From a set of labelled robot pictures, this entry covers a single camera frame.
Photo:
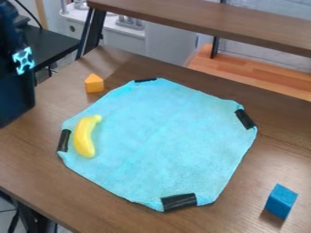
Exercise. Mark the black side table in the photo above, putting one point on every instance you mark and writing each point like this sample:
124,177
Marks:
48,45

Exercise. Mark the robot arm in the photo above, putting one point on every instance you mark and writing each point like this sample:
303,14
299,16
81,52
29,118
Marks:
16,91

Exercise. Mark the brown wooden table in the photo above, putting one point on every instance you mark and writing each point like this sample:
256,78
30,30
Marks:
210,21

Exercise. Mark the yellow toy banana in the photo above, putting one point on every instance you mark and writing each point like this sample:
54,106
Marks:
84,138

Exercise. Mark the orange toy cheese wedge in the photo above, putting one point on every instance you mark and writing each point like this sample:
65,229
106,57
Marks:
94,84

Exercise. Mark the white cabinet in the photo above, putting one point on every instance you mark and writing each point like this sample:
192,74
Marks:
162,42

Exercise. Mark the light blue cloth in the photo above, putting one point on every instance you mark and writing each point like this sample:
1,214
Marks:
170,142

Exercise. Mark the blue block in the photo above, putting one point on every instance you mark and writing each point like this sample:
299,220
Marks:
280,200

